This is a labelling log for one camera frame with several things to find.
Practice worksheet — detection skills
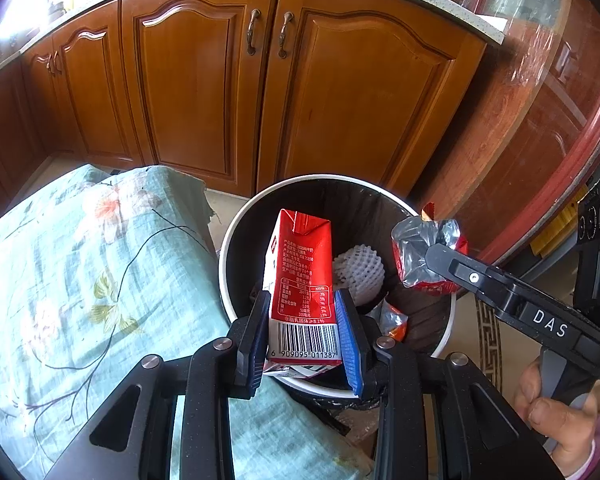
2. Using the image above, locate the white round trash bin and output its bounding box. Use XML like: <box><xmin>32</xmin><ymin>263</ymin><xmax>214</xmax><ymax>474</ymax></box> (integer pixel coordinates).
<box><xmin>219</xmin><ymin>174</ymin><xmax>458</xmax><ymax>401</ymax></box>

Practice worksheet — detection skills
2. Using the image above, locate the round wooden glass-topped table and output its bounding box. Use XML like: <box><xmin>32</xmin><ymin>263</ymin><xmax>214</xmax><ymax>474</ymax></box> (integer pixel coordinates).
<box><xmin>420</xmin><ymin>0</ymin><xmax>600</xmax><ymax>271</ymax></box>

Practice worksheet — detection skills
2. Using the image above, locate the red snack wrapper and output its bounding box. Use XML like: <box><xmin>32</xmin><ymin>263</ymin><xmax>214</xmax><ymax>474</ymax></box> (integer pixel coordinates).
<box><xmin>391</xmin><ymin>202</ymin><xmax>471</xmax><ymax>295</ymax></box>

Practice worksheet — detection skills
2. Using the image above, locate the bronze cabinet handle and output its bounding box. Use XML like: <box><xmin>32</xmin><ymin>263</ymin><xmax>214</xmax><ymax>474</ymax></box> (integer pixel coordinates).
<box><xmin>278</xmin><ymin>11</ymin><xmax>295</xmax><ymax>58</ymax></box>
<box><xmin>247</xmin><ymin>8</ymin><xmax>262</xmax><ymax>56</ymax></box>

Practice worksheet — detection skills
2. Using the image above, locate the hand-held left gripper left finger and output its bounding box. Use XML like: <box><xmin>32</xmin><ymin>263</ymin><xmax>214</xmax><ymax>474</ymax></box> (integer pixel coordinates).
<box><xmin>44</xmin><ymin>290</ymin><xmax>272</xmax><ymax>480</ymax></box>

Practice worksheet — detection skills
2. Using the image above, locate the floral light green cloth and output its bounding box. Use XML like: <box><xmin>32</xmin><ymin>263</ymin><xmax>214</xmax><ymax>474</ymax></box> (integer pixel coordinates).
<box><xmin>0</xmin><ymin>162</ymin><xmax>376</xmax><ymax>480</ymax></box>

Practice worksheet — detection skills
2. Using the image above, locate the key pattern rug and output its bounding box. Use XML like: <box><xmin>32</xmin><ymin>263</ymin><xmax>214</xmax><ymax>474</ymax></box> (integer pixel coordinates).
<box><xmin>472</xmin><ymin>300</ymin><xmax>503</xmax><ymax>391</ymax></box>

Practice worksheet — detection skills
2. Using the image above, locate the person's right hand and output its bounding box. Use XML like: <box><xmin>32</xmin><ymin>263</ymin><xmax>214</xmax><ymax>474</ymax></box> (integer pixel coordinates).
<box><xmin>514</xmin><ymin>357</ymin><xmax>600</xmax><ymax>466</ymax></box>

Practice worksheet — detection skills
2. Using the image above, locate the yellow flat box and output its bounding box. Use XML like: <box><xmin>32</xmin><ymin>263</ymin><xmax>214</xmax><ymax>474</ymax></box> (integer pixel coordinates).
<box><xmin>530</xmin><ymin>205</ymin><xmax>578</xmax><ymax>256</ymax></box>

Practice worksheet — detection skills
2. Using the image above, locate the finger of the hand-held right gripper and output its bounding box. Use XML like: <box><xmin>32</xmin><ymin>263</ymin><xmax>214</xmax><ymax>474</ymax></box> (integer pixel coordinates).
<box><xmin>424</xmin><ymin>242</ymin><xmax>520</xmax><ymax>312</ymax></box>

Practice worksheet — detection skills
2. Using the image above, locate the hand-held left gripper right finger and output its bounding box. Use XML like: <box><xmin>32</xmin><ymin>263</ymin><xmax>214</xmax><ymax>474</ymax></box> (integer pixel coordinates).
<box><xmin>333</xmin><ymin>287</ymin><xmax>566</xmax><ymax>480</ymax></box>

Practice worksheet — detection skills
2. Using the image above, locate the row of wooden cabinet doors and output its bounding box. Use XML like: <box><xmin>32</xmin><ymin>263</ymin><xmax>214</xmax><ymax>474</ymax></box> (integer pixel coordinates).
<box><xmin>0</xmin><ymin>0</ymin><xmax>488</xmax><ymax>211</ymax></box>

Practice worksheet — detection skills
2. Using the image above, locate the red milk carton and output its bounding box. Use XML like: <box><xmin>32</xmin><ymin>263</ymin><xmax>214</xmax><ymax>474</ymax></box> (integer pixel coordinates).
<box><xmin>262</xmin><ymin>208</ymin><xmax>343</xmax><ymax>378</ymax></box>

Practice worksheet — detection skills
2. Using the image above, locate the orange silver snack wrapper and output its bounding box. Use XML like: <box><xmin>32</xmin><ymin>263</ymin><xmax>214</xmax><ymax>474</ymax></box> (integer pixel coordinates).
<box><xmin>367</xmin><ymin>300</ymin><xmax>409</xmax><ymax>341</ymax></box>

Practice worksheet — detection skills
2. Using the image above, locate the black trash bag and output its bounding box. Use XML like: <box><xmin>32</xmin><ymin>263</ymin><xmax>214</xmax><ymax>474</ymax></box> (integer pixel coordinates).
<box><xmin>227</xmin><ymin>180</ymin><xmax>453</xmax><ymax>436</ymax></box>

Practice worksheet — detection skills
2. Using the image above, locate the white foam fruit net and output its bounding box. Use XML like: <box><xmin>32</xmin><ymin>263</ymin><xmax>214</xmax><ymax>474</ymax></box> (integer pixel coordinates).
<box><xmin>332</xmin><ymin>245</ymin><xmax>386</xmax><ymax>307</ymax></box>

